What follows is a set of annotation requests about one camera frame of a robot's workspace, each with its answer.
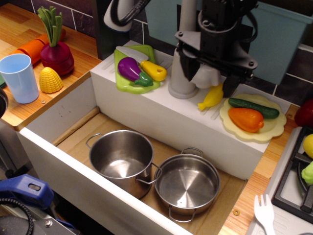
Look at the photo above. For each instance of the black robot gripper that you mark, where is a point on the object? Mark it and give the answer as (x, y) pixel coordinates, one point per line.
(220, 44)

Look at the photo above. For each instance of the grey toy faucet with lever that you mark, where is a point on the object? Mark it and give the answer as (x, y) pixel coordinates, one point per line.
(189, 75)

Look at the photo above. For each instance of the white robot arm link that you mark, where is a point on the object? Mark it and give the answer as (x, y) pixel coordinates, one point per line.
(121, 10)

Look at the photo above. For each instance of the yellow toy banana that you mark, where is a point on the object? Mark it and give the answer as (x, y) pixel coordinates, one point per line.
(213, 97)

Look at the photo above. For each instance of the green toy cucumber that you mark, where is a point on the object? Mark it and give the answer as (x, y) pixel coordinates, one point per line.
(267, 112)

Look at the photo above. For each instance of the pale yellow scalloped plate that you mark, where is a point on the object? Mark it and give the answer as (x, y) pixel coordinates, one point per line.
(272, 127)

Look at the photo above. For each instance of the purple toy eggplant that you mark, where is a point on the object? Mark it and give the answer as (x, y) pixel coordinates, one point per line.
(129, 69)

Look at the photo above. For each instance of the teal plastic bin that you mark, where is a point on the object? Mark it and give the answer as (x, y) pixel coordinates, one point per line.
(282, 27)

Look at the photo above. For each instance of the green plastic cutting board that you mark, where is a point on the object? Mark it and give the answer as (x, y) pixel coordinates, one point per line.
(126, 85)

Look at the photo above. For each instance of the white toy sink unit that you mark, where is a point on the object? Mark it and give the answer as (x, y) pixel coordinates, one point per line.
(175, 124)

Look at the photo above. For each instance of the shallow stainless steel pan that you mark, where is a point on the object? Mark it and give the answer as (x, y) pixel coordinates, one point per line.
(187, 184)

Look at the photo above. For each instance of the yellow toy lemon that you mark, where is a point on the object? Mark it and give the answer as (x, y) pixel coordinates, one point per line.
(308, 145)

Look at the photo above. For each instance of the tall stainless steel pot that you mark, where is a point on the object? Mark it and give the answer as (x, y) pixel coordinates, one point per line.
(125, 158)

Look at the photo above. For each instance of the light green toy vegetable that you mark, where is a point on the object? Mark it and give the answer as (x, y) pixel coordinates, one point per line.
(307, 174)

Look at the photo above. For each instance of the black toy stove grate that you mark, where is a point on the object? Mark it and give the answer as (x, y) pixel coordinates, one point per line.
(293, 194)

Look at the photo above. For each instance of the white plastic fork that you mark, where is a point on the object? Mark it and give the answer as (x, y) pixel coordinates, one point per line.
(264, 213)

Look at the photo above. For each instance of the red toy beet with leaves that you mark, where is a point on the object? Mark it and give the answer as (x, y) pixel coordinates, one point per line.
(53, 23)

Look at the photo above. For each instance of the yellow toy corn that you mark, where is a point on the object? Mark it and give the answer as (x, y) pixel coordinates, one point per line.
(49, 81)

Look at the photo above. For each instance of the orange wooden toy carrot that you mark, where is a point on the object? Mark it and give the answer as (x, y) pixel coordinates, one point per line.
(40, 49)

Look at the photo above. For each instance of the light blue plastic cup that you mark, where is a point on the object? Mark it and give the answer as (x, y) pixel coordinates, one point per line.
(18, 73)

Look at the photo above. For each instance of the toy knife yellow handle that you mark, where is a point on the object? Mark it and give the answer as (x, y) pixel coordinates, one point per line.
(156, 72)

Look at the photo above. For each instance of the blue clamp handle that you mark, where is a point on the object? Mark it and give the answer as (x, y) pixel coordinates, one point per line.
(27, 190)

